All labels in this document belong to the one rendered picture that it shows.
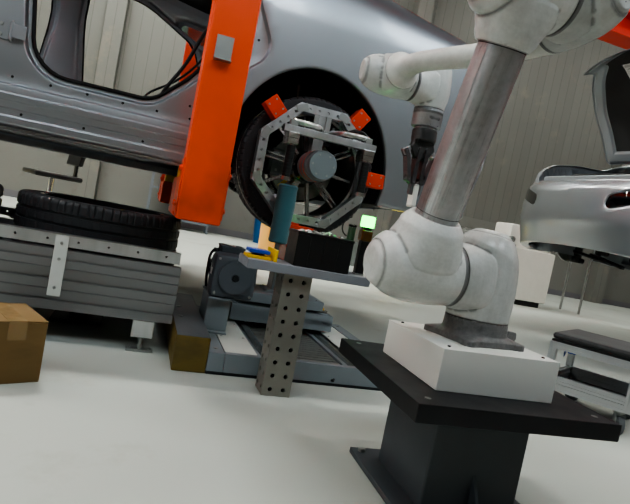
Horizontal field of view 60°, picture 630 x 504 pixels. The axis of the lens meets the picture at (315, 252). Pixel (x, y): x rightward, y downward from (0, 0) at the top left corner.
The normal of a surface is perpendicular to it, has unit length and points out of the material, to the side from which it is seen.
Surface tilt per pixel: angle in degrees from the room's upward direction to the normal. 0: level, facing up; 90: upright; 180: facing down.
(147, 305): 90
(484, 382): 90
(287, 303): 90
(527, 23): 114
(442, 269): 104
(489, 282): 88
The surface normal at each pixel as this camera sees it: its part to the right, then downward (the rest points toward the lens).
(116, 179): 0.25, 0.11
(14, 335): 0.68, 0.18
